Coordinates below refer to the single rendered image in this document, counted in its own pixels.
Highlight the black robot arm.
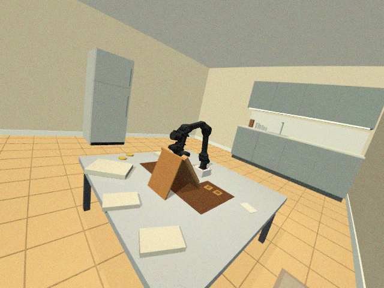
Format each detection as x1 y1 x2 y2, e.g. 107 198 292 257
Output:
169 121 212 170

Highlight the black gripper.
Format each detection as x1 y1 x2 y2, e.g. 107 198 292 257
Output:
173 141 190 157

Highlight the white flat card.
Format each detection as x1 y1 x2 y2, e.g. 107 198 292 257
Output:
240 203 257 213

